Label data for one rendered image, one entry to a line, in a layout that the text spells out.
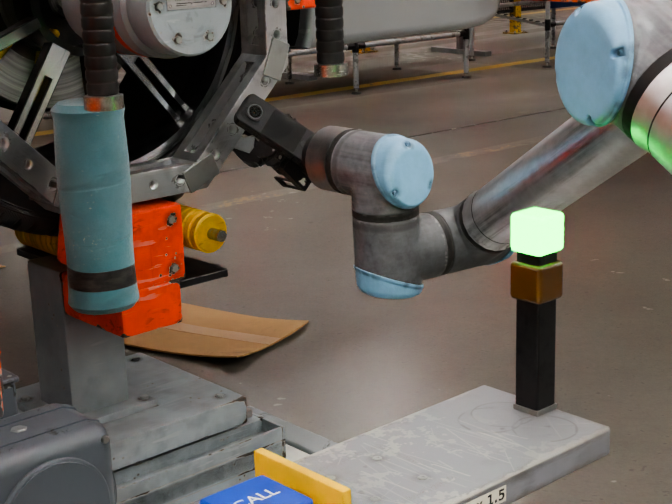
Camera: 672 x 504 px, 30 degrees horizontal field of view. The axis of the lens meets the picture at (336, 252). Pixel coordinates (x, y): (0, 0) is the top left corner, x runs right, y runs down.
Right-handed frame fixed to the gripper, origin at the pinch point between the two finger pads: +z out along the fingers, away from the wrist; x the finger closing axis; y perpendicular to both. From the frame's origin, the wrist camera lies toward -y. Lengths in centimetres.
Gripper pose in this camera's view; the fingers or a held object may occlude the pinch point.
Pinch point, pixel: (230, 131)
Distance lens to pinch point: 189.1
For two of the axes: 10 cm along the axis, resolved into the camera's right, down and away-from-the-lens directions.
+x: 5.0, -8.2, 2.6
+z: -6.7, -1.8, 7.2
